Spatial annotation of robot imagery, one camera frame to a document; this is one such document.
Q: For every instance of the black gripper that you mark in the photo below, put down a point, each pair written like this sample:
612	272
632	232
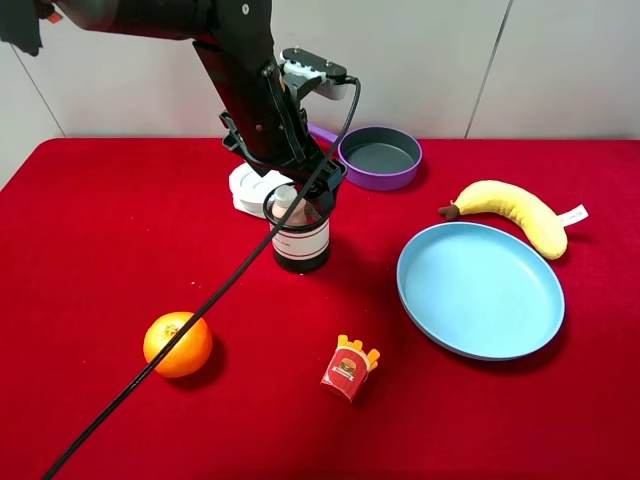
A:
265	126

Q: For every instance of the pink bottle with white cap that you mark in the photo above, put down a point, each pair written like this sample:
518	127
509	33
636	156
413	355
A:
290	207

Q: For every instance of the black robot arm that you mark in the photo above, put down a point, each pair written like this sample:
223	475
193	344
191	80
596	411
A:
242	28

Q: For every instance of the white round foam holder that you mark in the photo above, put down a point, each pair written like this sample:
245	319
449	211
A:
249	190

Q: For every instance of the black mesh pen cup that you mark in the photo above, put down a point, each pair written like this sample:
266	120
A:
302	245

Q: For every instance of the purple toy frying pan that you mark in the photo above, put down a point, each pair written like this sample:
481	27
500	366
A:
379	158

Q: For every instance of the red tablecloth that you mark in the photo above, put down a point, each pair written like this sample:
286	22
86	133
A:
99	237

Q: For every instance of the orange mandarin fruit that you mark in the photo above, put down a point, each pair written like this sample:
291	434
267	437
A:
189	354

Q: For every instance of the red toy fries box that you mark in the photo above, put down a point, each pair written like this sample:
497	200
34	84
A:
349	368

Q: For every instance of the light blue plate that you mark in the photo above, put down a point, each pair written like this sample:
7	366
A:
479	292

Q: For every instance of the yellow plush banana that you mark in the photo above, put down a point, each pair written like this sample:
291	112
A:
544	229

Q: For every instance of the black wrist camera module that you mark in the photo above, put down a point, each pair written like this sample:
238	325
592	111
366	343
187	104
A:
305	72

